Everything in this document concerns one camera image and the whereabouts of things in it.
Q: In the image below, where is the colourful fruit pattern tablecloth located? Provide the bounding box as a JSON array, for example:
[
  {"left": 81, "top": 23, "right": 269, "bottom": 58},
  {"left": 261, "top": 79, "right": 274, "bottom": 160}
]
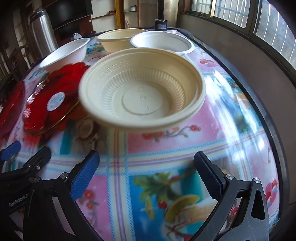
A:
[{"left": 0, "top": 29, "right": 282, "bottom": 241}]

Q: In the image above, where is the window with metal grille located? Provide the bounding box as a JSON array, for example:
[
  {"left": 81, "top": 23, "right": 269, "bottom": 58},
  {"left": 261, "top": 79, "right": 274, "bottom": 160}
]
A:
[{"left": 186, "top": 0, "right": 295, "bottom": 68}]

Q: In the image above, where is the large cream ribbed bowl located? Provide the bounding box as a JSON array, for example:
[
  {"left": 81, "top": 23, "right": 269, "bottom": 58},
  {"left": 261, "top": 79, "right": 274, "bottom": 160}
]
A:
[{"left": 78, "top": 48, "right": 206, "bottom": 132}]

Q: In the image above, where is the stainless steel thermos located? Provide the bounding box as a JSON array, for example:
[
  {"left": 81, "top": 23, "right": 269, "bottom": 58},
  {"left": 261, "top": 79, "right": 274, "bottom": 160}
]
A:
[{"left": 29, "top": 9, "right": 58, "bottom": 59}]

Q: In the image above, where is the white plastic bag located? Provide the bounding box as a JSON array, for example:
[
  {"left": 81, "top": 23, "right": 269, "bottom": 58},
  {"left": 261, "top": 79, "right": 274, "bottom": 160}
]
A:
[{"left": 73, "top": 33, "right": 82, "bottom": 40}]

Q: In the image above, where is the red glass plate with sticker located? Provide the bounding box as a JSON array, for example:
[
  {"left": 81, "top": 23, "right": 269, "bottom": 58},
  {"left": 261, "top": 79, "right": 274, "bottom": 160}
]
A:
[{"left": 22, "top": 62, "right": 90, "bottom": 136}]

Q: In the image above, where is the small black motor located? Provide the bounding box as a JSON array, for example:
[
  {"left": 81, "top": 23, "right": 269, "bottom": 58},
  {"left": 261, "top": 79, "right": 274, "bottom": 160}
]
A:
[{"left": 154, "top": 19, "right": 168, "bottom": 32}]

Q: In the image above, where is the black television screen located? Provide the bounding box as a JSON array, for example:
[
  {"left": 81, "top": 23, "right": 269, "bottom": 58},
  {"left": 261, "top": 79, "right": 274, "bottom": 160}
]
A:
[{"left": 45, "top": 0, "right": 93, "bottom": 30}]

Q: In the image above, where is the white foam bowl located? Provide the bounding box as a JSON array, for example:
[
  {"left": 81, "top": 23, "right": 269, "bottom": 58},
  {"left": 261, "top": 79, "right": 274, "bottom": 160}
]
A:
[
  {"left": 39, "top": 38, "right": 90, "bottom": 73},
  {"left": 130, "top": 31, "right": 195, "bottom": 55}
]

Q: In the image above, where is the small cream ribbed bowl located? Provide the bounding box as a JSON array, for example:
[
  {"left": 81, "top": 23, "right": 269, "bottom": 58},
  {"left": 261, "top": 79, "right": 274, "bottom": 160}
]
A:
[{"left": 97, "top": 28, "right": 147, "bottom": 53}]

